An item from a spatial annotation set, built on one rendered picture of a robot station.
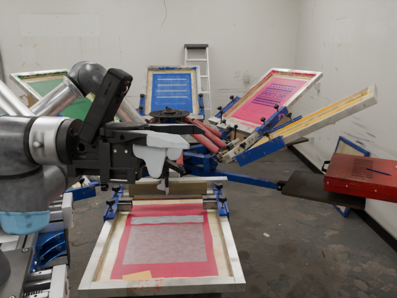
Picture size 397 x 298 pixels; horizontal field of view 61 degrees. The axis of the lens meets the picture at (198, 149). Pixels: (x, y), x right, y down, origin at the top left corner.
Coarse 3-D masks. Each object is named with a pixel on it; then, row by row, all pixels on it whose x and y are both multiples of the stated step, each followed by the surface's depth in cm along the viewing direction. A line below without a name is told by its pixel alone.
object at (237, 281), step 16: (208, 192) 192; (112, 224) 160; (224, 224) 158; (224, 240) 146; (96, 256) 135; (96, 272) 128; (240, 272) 126; (80, 288) 117; (96, 288) 117; (112, 288) 117; (128, 288) 118; (144, 288) 118; (160, 288) 119; (176, 288) 119; (192, 288) 119; (208, 288) 120; (224, 288) 120; (240, 288) 121
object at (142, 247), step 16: (144, 208) 181; (160, 208) 181; (128, 224) 165; (144, 224) 165; (160, 224) 165; (128, 240) 152; (144, 240) 152; (160, 240) 152; (128, 256) 141; (144, 256) 141; (160, 256) 141; (112, 272) 131; (128, 272) 131; (160, 272) 131
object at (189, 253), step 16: (176, 208) 181; (192, 208) 181; (176, 224) 165; (192, 224) 165; (208, 224) 165; (176, 240) 152; (192, 240) 152; (208, 240) 152; (176, 256) 141; (192, 256) 141; (208, 256) 141; (176, 272) 131; (192, 272) 131; (208, 272) 131
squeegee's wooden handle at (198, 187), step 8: (128, 184) 175; (136, 184) 175; (144, 184) 175; (152, 184) 175; (168, 184) 176; (176, 184) 176; (184, 184) 176; (192, 184) 177; (200, 184) 177; (136, 192) 176; (144, 192) 176; (152, 192) 177; (160, 192) 177; (168, 192) 177; (176, 192) 177; (184, 192) 178; (192, 192) 178; (200, 192) 178
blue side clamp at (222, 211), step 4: (216, 192) 189; (220, 192) 189; (216, 196) 184; (220, 204) 176; (224, 204) 174; (220, 208) 171; (224, 208) 171; (220, 212) 167; (224, 212) 167; (228, 212) 165; (228, 216) 166; (228, 220) 167
